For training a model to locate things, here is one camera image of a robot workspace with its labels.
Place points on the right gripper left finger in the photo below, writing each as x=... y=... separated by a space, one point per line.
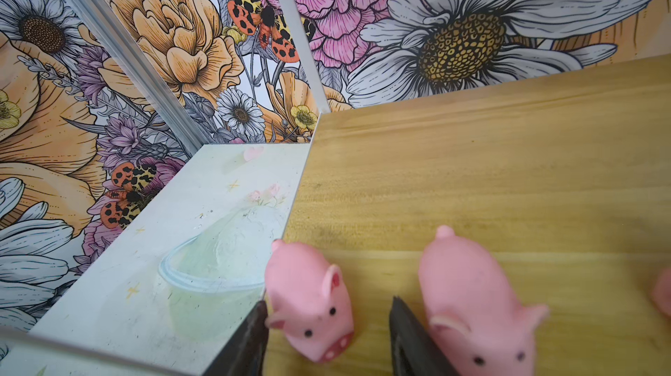
x=244 y=353

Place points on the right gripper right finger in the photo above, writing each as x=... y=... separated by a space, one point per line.
x=413 y=352

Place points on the pink pig toy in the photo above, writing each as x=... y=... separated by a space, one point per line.
x=474 y=316
x=661 y=293
x=309 y=301

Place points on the two-tier bamboo white shelf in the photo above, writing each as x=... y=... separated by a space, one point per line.
x=538 y=128

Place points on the left aluminium corner post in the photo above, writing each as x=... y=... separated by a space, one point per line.
x=98 y=16

